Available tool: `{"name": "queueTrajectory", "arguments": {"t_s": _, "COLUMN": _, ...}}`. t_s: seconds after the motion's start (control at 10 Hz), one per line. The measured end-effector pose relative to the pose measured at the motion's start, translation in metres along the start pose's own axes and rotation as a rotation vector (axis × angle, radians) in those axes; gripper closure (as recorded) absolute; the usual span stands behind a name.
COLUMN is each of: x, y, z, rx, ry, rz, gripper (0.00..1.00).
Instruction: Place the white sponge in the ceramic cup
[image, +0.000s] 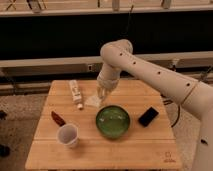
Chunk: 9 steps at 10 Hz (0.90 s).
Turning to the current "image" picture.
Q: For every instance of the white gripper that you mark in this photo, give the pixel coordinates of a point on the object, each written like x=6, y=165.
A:
x=107, y=84

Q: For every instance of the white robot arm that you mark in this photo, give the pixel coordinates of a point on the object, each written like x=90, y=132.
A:
x=193, y=95

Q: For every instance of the white ceramic cup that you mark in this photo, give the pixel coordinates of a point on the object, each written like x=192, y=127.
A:
x=68, y=135

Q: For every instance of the green glass bowl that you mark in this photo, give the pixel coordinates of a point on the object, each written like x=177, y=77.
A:
x=112, y=121

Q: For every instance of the wooden table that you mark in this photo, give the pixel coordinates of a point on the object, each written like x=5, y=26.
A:
x=151, y=147

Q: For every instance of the black smartphone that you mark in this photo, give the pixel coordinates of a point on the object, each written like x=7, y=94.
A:
x=146, y=118

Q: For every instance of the brown red small object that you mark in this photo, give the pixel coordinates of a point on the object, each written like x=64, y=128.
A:
x=59, y=121

